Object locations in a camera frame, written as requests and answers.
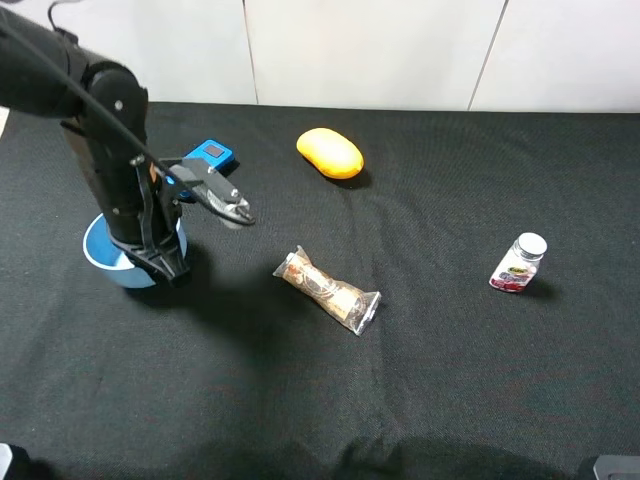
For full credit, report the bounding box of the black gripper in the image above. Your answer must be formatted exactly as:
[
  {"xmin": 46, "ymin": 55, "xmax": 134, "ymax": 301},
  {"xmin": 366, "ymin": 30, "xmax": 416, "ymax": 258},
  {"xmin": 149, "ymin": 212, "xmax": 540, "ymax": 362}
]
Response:
[{"xmin": 61, "ymin": 119, "xmax": 255, "ymax": 287}]

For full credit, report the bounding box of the light blue bowl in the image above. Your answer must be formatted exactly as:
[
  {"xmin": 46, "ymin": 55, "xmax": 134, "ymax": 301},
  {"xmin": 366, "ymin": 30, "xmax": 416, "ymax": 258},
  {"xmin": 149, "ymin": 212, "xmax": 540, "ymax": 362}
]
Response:
[{"xmin": 83, "ymin": 214, "xmax": 156, "ymax": 289}]

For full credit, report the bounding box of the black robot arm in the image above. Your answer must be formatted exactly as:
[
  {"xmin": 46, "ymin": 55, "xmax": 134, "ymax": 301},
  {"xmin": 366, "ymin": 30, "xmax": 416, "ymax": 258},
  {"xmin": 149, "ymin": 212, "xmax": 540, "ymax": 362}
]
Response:
[{"xmin": 1, "ymin": 8, "xmax": 255, "ymax": 289}]

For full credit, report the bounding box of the blue rectangular box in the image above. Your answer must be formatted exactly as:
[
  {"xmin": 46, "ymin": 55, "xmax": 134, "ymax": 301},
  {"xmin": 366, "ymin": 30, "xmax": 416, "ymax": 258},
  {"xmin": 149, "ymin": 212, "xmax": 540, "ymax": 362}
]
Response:
[{"xmin": 165, "ymin": 139, "xmax": 236, "ymax": 201}]

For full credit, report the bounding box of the yellow mango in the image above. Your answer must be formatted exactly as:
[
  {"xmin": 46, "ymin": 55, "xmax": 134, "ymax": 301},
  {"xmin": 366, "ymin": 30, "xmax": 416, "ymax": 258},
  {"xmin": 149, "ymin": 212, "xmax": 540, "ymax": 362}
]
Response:
[{"xmin": 296, "ymin": 128, "xmax": 364, "ymax": 180}]

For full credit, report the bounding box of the clear wrapped snack bar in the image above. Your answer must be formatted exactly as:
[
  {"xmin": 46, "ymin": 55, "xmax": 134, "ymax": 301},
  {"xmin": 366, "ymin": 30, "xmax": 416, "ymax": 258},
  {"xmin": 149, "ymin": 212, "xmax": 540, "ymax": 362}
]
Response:
[{"xmin": 272, "ymin": 245, "xmax": 382, "ymax": 336}]

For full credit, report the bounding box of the black tablecloth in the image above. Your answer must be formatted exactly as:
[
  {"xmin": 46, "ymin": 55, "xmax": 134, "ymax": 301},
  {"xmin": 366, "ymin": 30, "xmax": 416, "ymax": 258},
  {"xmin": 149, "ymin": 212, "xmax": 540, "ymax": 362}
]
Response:
[{"xmin": 1, "ymin": 104, "xmax": 639, "ymax": 479}]

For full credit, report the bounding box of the grey base part left corner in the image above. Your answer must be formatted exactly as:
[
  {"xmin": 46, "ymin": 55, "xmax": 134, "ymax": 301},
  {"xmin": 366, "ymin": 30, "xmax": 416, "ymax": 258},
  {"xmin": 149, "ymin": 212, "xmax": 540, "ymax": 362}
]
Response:
[{"xmin": 0, "ymin": 443, "xmax": 14, "ymax": 480}]

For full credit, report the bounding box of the grey base part corner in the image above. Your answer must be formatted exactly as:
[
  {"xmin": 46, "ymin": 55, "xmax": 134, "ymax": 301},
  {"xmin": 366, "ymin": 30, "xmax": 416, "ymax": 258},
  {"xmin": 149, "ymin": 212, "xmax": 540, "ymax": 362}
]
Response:
[
  {"xmin": 593, "ymin": 455, "xmax": 640, "ymax": 480},
  {"xmin": 0, "ymin": 443, "xmax": 14, "ymax": 480}
]

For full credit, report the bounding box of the small candy bottle silver lid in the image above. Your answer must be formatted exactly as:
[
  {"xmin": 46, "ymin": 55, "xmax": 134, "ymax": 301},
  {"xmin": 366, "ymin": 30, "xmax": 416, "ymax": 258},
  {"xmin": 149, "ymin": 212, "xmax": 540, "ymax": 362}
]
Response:
[{"xmin": 489, "ymin": 232, "xmax": 547, "ymax": 293}]

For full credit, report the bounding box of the grey base part right corner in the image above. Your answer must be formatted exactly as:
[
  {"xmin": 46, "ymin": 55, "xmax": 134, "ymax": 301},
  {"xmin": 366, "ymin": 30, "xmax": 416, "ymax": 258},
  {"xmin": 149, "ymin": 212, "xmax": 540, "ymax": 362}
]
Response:
[{"xmin": 593, "ymin": 455, "xmax": 640, "ymax": 480}]

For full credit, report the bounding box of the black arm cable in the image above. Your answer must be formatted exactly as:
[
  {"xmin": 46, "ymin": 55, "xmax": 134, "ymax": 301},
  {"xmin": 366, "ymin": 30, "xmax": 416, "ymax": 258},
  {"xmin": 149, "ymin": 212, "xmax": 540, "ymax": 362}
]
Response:
[{"xmin": 0, "ymin": 19, "xmax": 171, "ymax": 176}]

